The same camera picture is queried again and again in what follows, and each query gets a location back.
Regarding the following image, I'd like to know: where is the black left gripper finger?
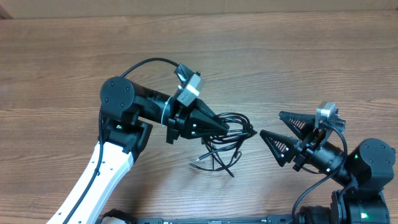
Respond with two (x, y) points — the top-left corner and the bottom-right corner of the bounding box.
(195, 98), (217, 120)
(189, 109), (229, 138)

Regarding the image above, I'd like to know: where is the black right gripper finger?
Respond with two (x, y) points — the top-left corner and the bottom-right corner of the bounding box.
(260, 130), (302, 167)
(279, 111), (315, 140)

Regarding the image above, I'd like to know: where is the black USB-C cable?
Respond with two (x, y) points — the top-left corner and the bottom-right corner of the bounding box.
(188, 136), (246, 178)

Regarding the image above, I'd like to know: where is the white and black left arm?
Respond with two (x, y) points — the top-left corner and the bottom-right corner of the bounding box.
(49, 77), (229, 223)

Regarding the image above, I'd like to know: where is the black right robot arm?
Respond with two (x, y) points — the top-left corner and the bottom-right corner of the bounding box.
(260, 110), (396, 223)

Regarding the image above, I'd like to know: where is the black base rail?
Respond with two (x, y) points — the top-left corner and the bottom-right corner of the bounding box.
(96, 208), (299, 224)

